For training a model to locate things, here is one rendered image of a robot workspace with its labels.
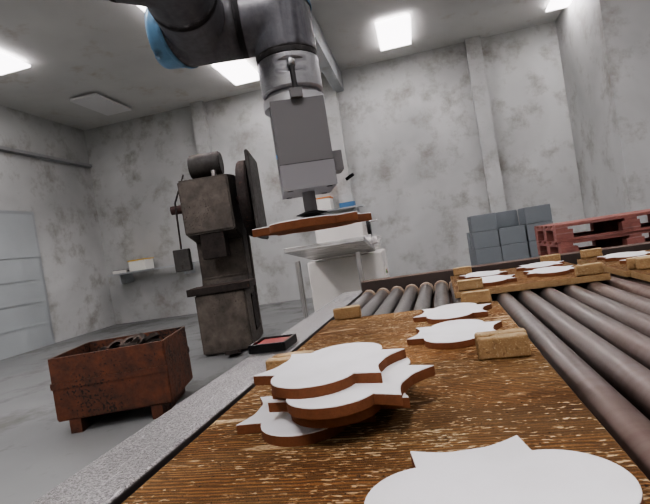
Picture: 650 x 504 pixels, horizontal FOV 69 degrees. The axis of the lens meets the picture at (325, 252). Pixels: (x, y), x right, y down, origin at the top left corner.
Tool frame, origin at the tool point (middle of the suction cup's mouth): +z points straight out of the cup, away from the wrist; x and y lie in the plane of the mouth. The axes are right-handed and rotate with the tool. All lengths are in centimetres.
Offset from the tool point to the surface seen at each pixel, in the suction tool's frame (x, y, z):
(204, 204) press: 81, 522, -71
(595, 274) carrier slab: -67, 45, 18
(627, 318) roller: -48, 11, 21
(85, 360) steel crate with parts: 159, 314, 59
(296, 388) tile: 5.1, -18.5, 13.5
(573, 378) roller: -24.5, -9.7, 20.5
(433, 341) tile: -14.3, 5.2, 17.4
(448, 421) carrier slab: -7.0, -19.2, 18.4
